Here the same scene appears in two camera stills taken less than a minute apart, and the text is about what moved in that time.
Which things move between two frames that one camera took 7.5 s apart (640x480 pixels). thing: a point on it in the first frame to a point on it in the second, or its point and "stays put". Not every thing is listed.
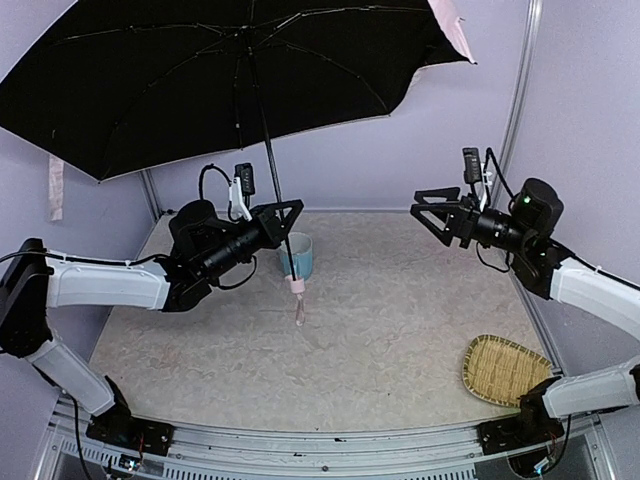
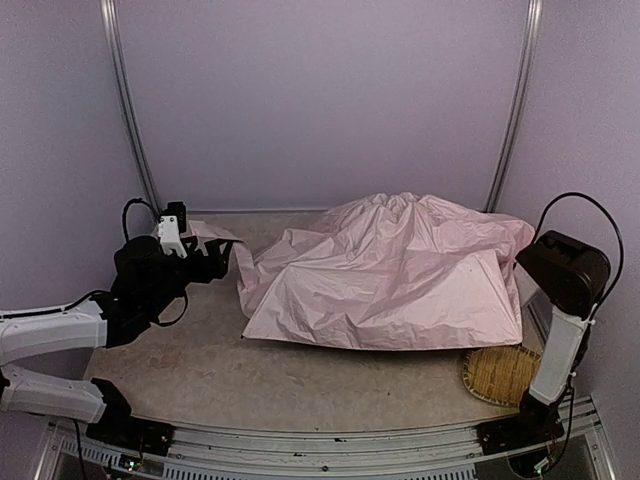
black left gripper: (267, 226) to (201, 261)
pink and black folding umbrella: (121, 89) to (392, 270)
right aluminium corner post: (534, 27) stays put
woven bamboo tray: (500, 370) stays put
